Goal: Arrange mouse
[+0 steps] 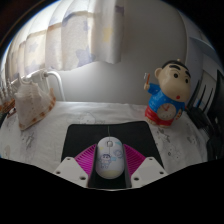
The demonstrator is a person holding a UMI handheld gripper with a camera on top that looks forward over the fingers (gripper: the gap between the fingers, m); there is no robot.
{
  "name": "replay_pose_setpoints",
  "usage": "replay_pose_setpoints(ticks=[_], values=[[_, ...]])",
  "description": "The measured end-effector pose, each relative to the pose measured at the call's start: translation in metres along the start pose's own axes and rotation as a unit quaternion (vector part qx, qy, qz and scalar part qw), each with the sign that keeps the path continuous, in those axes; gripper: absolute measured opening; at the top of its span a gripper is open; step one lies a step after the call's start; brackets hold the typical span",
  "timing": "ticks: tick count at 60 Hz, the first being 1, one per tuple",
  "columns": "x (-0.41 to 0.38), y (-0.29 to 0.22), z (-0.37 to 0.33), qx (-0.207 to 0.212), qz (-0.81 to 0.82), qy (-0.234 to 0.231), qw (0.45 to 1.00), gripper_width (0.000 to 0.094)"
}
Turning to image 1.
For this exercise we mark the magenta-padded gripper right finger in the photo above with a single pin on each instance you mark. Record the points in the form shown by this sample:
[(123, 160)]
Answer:
[(134, 160)]

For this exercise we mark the white printed tablecloth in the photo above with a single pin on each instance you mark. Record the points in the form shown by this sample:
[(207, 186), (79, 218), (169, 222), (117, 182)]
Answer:
[(40, 140)]

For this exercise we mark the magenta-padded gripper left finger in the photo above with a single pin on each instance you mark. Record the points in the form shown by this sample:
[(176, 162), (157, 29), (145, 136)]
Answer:
[(86, 160)]

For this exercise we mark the white cartoon-print computer mouse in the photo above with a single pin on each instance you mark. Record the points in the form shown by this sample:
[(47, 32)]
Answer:
[(109, 158)]

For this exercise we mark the cartoon boy figurine with clock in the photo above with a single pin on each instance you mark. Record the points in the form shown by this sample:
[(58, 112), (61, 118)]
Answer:
[(166, 96)]

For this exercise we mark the black mouse pad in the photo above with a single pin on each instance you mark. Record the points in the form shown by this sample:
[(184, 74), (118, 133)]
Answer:
[(86, 136)]

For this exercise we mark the black router with antennas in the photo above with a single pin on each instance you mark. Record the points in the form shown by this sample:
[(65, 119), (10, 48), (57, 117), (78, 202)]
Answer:
[(200, 115)]

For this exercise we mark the white radiator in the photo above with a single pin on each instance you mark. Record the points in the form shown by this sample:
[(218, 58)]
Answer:
[(50, 75)]

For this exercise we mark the white star-print curtain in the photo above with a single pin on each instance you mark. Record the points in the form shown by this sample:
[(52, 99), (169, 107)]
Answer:
[(66, 33)]

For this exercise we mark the white shelf unit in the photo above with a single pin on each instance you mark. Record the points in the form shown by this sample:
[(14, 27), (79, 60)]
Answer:
[(203, 50)]

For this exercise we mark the black monitor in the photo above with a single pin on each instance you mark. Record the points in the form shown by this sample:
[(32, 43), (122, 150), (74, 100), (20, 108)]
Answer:
[(218, 113)]

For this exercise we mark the large white conch shell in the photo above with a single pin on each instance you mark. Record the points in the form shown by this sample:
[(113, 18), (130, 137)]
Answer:
[(33, 103)]

